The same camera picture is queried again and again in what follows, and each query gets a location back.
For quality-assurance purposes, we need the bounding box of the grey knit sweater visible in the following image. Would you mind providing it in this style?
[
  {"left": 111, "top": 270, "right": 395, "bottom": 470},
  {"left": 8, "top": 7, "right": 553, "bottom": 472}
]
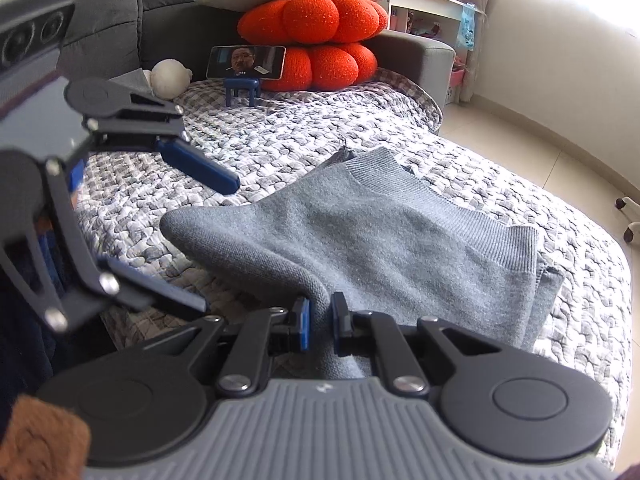
[{"left": 160, "top": 148, "right": 564, "bottom": 379}]

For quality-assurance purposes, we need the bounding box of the grey patterned quilt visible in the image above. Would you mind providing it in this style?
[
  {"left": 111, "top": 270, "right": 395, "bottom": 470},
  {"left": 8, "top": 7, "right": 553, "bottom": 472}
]
[{"left": 77, "top": 70, "right": 632, "bottom": 466}]

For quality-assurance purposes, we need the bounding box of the white plush toy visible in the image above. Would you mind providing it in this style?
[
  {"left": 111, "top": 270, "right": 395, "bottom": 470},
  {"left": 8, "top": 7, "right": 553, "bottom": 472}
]
[{"left": 149, "top": 58, "right": 192, "bottom": 101}]

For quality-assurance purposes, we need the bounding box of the blue phone stand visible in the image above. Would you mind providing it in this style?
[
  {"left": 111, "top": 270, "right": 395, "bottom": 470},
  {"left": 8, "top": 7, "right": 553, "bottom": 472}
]
[{"left": 222, "top": 77, "right": 263, "bottom": 109}]

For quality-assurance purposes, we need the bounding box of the dark grey sofa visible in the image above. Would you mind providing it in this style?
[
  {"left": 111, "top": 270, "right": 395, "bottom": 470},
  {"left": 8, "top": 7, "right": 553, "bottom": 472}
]
[{"left": 58, "top": 0, "right": 454, "bottom": 105}]

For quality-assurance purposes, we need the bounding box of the smartphone on stand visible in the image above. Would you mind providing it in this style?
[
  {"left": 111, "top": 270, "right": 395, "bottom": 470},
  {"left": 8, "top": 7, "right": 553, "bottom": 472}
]
[{"left": 206, "top": 46, "right": 286, "bottom": 80}]

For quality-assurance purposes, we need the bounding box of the orange pumpkin plush cushion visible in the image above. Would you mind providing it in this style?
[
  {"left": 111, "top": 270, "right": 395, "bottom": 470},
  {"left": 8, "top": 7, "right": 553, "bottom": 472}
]
[{"left": 238, "top": 0, "right": 388, "bottom": 92}]

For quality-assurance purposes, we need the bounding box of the brown fuzzy sleeve cuff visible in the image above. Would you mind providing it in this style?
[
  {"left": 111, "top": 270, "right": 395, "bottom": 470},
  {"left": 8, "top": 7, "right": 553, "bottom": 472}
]
[{"left": 1, "top": 396, "right": 91, "bottom": 480}]

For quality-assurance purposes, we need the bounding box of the white desk with shelves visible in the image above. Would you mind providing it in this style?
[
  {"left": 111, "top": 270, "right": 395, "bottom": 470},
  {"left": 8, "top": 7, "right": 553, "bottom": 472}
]
[{"left": 328, "top": 0, "right": 490, "bottom": 106}]

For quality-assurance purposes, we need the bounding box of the pink storage basket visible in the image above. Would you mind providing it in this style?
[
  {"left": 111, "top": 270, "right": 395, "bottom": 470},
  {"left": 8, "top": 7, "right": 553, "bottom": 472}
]
[{"left": 449, "top": 67, "right": 466, "bottom": 96}]

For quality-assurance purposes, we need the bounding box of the grey office chair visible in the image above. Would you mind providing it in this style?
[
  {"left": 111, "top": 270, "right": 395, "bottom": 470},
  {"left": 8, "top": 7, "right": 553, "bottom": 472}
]
[{"left": 615, "top": 196, "right": 640, "bottom": 246}]

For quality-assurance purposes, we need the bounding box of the teal hanging bag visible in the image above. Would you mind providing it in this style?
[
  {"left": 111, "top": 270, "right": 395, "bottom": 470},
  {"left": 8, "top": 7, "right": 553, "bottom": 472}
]
[{"left": 457, "top": 3, "right": 476, "bottom": 51}]

